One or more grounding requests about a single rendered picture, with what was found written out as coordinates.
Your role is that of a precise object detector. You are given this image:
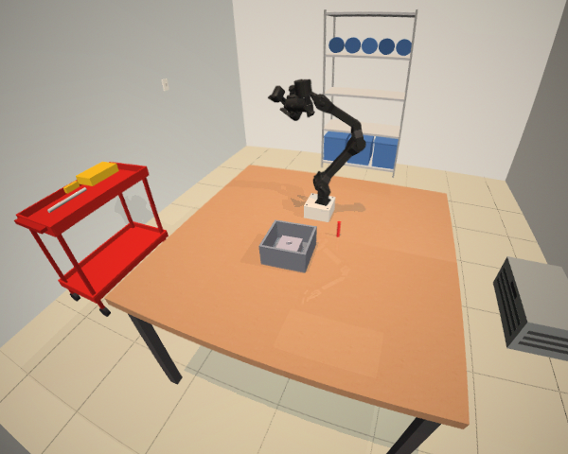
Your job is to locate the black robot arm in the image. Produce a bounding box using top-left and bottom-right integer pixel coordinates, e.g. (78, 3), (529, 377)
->
(287, 79), (366, 206)

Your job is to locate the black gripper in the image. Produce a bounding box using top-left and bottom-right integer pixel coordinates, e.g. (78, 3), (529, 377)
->
(268, 85), (302, 121)

